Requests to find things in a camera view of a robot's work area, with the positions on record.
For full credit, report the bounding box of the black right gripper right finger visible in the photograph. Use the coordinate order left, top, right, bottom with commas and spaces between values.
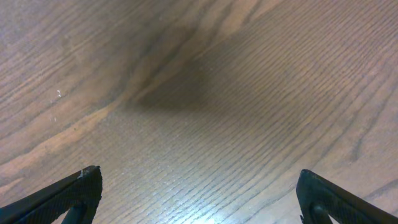
296, 169, 397, 224

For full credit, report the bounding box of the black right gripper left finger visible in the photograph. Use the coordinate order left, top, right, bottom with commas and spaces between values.
1, 166, 103, 224

